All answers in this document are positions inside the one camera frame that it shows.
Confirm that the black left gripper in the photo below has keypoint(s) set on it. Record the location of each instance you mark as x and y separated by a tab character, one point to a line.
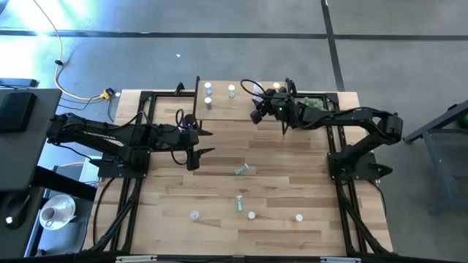
181	139

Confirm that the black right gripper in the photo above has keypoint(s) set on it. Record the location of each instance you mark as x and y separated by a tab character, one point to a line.
283	107

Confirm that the orange medicine bottle white cap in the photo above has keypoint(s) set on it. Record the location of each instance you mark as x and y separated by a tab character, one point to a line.
299	217
251	215
276	85

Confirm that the light blue medicine bottle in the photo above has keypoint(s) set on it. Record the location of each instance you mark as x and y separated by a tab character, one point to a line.
208	87

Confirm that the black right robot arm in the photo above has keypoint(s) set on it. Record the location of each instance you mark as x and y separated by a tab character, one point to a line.
365	120

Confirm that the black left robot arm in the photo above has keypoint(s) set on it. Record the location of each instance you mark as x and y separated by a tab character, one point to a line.
109	137

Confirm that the potted green plant grey pot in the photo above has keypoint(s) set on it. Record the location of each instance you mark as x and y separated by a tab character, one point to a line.
315	103

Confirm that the white coffee cup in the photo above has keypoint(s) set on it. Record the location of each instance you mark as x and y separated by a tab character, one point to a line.
49	215

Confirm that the dark grey desk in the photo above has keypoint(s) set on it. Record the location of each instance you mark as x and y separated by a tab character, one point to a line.
22	153

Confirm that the black computer mouse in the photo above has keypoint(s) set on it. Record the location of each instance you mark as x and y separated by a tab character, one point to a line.
16	210

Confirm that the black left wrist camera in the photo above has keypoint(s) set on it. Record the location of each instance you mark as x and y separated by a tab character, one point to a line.
193	160

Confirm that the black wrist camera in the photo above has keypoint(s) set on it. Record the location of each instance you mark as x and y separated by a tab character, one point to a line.
193	160
257	116

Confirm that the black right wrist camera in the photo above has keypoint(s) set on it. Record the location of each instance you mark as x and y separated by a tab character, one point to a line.
257	116

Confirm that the wooden shelf black metal frame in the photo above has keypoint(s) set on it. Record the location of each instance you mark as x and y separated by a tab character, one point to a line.
234	109

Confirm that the black aluminium rig frame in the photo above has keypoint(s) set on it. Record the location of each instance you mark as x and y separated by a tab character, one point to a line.
331	98

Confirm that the dark blue table frame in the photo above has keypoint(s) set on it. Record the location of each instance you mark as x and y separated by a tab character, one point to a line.
449	115

